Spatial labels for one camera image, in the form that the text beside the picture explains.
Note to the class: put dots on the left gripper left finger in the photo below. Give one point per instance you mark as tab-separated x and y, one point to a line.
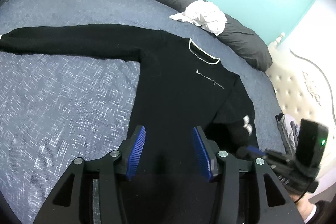
71	199

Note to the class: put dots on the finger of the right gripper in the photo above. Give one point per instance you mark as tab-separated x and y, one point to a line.
249	152

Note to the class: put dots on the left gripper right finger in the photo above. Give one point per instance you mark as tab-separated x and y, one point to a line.
247	191

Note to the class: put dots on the black sweater white trim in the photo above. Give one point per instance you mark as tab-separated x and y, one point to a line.
180	87

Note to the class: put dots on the stack of folded clothes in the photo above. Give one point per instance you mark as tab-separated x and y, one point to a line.
289	131

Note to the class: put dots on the person's right hand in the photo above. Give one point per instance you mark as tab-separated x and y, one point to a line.
309	212

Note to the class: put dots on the blue heathered bed sheet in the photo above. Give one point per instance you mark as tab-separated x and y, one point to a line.
57	108

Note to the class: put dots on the cream tufted headboard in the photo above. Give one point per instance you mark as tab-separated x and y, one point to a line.
301	87

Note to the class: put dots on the white garment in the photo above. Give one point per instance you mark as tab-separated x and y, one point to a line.
203	14

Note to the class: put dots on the black tracking camera box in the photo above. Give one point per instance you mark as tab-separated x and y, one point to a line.
311	143

